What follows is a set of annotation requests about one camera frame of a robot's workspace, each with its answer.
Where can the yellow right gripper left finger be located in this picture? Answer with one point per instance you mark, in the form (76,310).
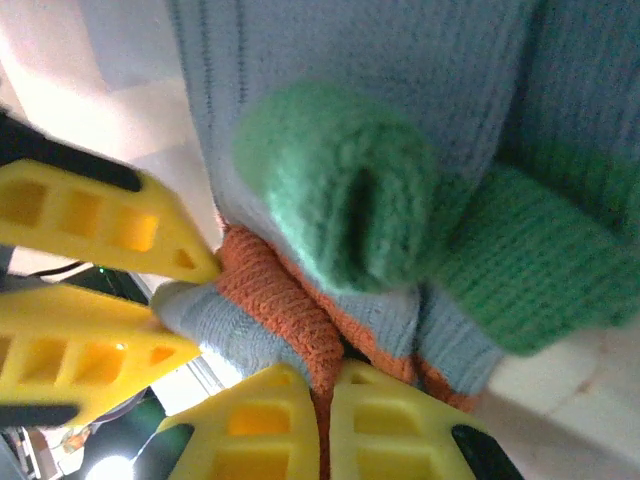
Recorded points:
(250,440)

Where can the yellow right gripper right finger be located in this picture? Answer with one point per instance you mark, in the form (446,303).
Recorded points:
(400,440)

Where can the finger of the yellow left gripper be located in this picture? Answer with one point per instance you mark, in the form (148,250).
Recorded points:
(100,220)
(75,350)

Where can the grey striped sock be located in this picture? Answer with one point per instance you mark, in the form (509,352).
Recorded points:
(325,190)

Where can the blue ribbed sock green toe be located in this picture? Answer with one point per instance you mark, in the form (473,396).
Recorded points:
(540,260)

